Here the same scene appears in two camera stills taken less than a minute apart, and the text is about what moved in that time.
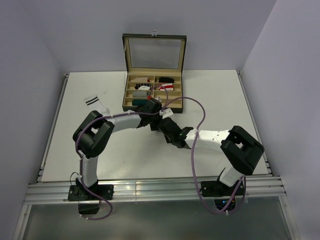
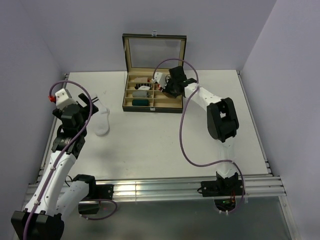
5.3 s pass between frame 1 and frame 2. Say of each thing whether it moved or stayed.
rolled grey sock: stayed
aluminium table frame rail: stayed
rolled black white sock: stayed
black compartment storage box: stayed
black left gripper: moved
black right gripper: moved
